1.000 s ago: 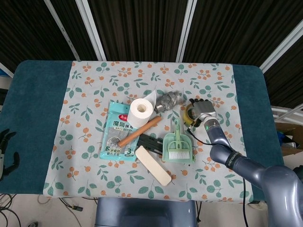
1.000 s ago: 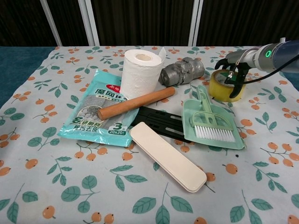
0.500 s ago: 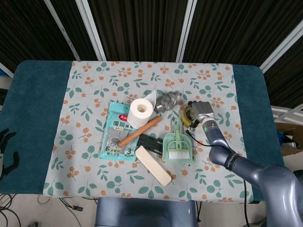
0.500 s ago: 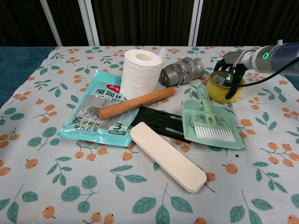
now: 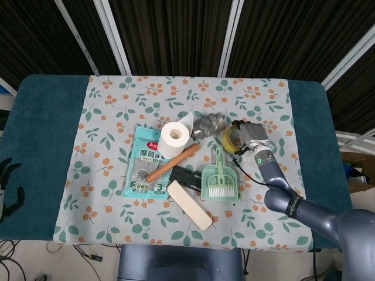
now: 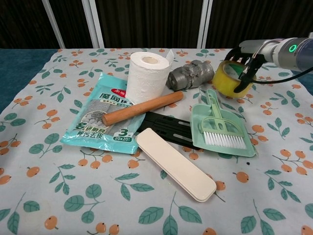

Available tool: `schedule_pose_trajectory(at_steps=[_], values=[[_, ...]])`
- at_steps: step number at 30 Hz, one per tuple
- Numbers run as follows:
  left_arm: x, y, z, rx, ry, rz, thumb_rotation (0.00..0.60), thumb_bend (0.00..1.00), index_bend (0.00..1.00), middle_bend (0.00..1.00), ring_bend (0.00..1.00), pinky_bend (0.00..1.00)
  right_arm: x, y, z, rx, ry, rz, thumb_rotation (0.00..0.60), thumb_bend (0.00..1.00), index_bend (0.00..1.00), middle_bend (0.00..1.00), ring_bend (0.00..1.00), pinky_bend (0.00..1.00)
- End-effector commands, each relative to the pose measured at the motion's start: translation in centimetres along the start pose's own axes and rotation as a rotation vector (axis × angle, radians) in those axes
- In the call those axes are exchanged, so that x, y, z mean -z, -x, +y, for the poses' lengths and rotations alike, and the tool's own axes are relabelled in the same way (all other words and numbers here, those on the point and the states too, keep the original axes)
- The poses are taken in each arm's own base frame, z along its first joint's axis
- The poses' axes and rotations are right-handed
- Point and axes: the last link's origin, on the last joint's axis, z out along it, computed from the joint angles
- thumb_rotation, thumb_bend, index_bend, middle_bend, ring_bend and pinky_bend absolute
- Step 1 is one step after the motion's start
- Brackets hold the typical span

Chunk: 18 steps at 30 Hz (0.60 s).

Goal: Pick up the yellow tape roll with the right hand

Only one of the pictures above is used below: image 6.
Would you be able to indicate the mint green dustpan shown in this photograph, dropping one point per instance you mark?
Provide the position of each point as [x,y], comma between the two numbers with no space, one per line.
[220,147]

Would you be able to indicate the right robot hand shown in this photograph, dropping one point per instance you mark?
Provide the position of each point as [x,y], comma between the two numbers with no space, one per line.
[254,52]

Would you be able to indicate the transparent packing tape roll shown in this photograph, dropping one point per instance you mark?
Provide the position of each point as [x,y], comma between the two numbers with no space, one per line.
[223,82]

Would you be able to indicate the cream oblong plastic case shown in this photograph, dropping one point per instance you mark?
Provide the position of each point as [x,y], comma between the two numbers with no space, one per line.
[176,165]

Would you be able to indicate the white toilet paper roll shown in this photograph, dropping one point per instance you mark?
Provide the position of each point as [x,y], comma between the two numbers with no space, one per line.
[146,78]

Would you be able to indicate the white frame post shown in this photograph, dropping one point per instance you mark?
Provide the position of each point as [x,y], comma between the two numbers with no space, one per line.
[53,23]
[94,23]
[205,23]

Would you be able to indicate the teal cleaning cloth packet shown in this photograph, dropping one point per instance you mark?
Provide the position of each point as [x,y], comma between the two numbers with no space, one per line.
[97,115]

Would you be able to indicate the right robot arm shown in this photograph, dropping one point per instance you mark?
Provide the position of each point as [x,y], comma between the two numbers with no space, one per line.
[294,52]

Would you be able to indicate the leaf and fruit print tablecloth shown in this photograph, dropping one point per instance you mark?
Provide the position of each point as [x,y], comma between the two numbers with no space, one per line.
[73,186]

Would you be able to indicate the wooden rolling pin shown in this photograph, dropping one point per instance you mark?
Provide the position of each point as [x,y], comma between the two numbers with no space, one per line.
[143,108]

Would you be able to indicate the mint green hand brush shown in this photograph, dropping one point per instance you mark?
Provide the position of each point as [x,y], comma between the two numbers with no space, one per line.
[221,132]

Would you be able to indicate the black slotted plastic holder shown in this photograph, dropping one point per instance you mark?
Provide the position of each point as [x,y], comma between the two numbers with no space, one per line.
[168,129]

